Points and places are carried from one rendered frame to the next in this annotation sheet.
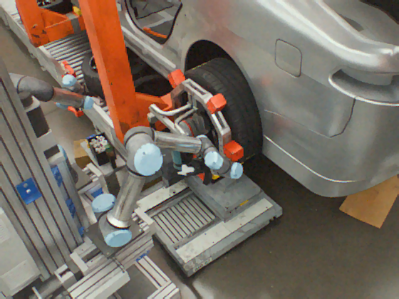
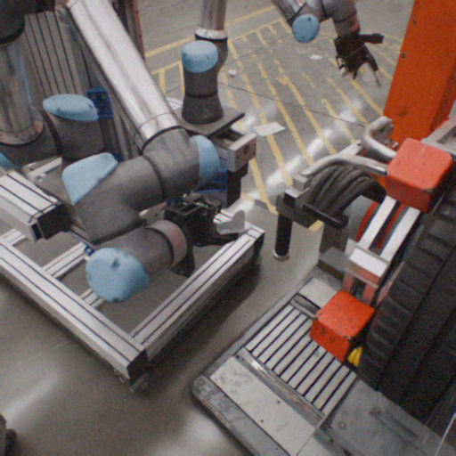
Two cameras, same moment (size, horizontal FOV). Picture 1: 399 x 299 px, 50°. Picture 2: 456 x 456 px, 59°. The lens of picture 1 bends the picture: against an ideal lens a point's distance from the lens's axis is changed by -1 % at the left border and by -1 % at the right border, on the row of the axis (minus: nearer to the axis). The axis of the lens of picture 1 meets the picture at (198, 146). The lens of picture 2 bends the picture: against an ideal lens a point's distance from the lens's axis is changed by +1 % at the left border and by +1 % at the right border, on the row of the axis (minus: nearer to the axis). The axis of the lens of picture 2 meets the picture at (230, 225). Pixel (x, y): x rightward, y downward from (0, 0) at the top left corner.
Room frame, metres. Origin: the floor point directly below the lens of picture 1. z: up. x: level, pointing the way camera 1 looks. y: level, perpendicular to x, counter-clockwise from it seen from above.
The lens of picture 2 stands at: (1.49, -0.55, 1.47)
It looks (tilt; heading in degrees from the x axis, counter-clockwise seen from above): 42 degrees down; 74
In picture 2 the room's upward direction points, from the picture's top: straight up
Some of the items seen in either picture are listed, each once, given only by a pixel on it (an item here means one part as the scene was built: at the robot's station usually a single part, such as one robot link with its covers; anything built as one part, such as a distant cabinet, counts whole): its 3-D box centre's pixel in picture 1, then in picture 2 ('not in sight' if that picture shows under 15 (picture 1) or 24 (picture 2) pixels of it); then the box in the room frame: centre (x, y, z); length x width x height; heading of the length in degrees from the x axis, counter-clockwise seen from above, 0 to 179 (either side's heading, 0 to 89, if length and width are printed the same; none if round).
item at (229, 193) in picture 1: (225, 172); (416, 397); (2.15, -0.17, 0.32); 0.40 x 0.30 x 0.28; 31
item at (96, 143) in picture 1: (101, 148); not in sight; (2.34, 0.69, 0.51); 0.20 x 0.14 x 0.13; 24
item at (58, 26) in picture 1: (66, 16); not in sight; (4.24, 1.18, 0.69); 0.52 x 0.17 x 0.35; 121
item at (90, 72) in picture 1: (118, 70); not in sight; (3.58, 0.67, 0.39); 0.66 x 0.66 x 0.24
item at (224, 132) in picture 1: (199, 124); (414, 237); (2.06, -0.02, 0.85); 0.54 x 0.07 x 0.54; 31
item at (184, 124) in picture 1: (190, 129); (384, 223); (2.03, 0.04, 0.85); 0.21 x 0.14 x 0.14; 121
